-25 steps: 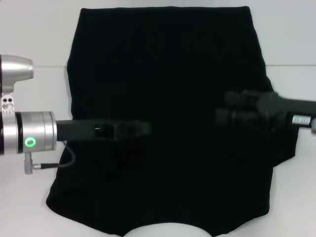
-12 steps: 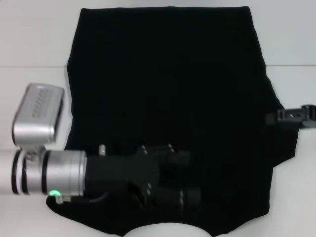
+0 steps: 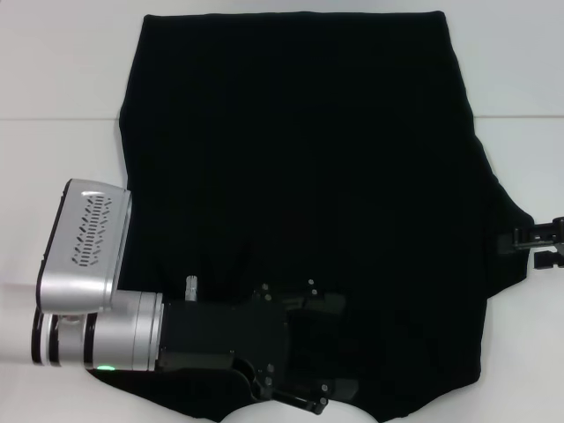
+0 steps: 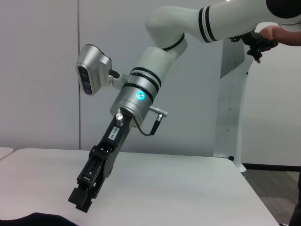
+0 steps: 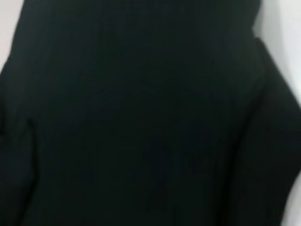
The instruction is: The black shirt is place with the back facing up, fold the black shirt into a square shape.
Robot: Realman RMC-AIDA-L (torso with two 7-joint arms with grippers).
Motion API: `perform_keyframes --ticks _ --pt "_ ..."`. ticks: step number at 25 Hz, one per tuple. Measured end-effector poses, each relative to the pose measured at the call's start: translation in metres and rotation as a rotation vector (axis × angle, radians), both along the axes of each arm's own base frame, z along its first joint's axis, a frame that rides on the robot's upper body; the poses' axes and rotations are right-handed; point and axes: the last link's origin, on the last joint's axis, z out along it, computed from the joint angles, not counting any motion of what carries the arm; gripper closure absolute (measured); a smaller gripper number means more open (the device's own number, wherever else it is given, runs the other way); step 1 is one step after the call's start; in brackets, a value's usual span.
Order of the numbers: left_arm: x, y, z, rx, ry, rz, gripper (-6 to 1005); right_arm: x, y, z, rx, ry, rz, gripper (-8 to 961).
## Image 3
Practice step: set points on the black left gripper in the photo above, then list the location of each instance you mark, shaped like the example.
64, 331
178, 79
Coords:
220, 335

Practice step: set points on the black shirt with white print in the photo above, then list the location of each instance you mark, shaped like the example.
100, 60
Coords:
308, 154

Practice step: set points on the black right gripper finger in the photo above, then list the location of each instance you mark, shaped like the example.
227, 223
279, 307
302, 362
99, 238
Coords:
548, 259
506, 243

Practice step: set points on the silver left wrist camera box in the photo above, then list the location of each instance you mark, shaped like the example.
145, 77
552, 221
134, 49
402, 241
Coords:
79, 273

